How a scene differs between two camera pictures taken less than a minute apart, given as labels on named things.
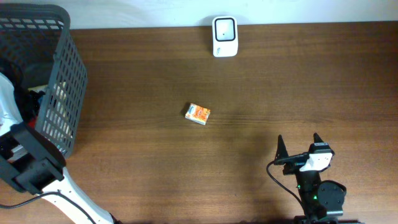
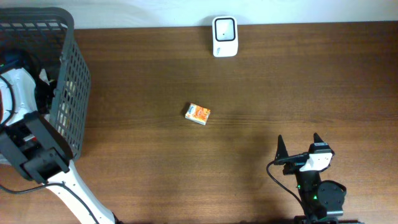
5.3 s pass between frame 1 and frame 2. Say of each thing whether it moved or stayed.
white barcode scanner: stayed
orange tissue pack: stayed
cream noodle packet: moved
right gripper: stayed
